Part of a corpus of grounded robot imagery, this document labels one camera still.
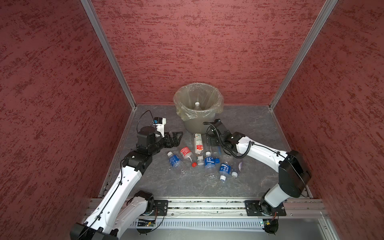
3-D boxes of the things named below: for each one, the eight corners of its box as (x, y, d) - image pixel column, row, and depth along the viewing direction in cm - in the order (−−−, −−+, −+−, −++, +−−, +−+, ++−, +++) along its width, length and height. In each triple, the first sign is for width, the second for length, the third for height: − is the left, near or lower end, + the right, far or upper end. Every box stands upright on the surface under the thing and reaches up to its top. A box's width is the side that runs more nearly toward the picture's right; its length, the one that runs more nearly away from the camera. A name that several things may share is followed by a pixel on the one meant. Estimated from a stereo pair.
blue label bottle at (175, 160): (164, 160, 92) (163, 156, 88) (170, 153, 95) (169, 150, 91) (179, 171, 87) (178, 168, 83) (184, 164, 90) (184, 160, 86)
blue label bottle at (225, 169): (219, 181, 84) (221, 178, 80) (218, 165, 90) (219, 161, 86) (230, 181, 84) (232, 178, 80) (228, 165, 90) (230, 161, 86)
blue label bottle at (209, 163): (204, 178, 85) (205, 175, 81) (203, 154, 94) (204, 150, 91) (215, 178, 85) (216, 175, 81) (213, 154, 95) (214, 150, 91)
